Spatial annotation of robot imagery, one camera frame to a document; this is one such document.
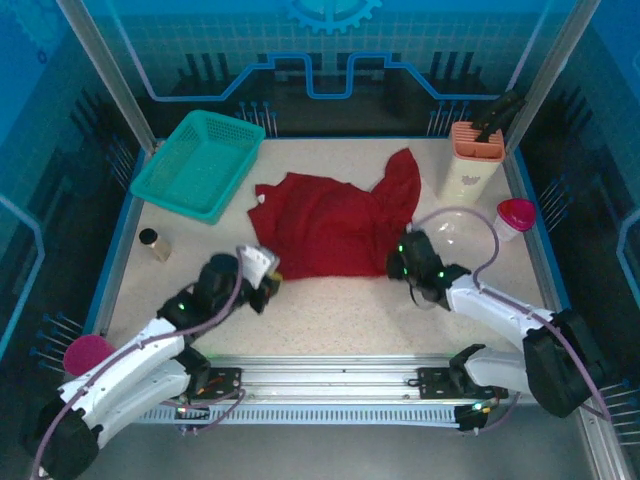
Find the red t-shirt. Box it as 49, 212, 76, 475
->
247, 147, 424, 281

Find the cream knife block orange top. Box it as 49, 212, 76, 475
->
438, 121, 507, 205

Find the small jar black lid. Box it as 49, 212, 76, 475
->
138, 227, 173, 263

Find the clear cup pink lid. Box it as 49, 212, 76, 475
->
492, 197, 537, 243

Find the teal plastic basket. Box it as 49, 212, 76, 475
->
129, 109, 266, 226

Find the small black controller board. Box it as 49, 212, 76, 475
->
172, 399, 211, 435
457, 402, 496, 435

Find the magenta foam cup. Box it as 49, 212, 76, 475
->
63, 334, 112, 374

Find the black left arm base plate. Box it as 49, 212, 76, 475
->
202, 367, 244, 401

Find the aluminium mounting rail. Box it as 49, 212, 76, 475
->
104, 353, 551, 401

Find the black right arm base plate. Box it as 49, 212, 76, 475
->
417, 367, 509, 401

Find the white slotted cable duct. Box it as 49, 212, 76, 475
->
134, 403, 461, 427

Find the black knife handle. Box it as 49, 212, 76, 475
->
473, 91, 526, 144

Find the aluminium frame post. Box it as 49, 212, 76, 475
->
53, 0, 166, 154
502, 0, 604, 151

